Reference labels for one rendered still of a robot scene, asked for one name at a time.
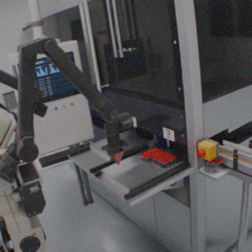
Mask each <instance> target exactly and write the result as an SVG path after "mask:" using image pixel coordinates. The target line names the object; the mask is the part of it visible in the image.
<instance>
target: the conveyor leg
mask: <svg viewBox="0 0 252 252"><path fill-rule="evenodd" d="M251 185H252V184H249V183H248V182H246V181H243V182H242V195H241V207H240V225H239V233H238V241H237V248H236V252H245V242H246V239H247V227H248V220H249V208H250V201H251Z"/></svg>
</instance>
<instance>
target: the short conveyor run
mask: <svg viewBox="0 0 252 252"><path fill-rule="evenodd" d="M249 143H250V144H249V147H248V148H246V147H245V146H240V145H237V144H234V143H232V142H228V141H225V140H224V141H223V144H224V146H221V145H219V156H217V157H215V158H219V159H221V160H222V166H223V167H227V168H229V169H230V170H231V173H230V174H229V175H232V176H233V177H235V178H238V179H240V180H243V181H246V182H248V183H249V184H252V139H250V140H249Z"/></svg>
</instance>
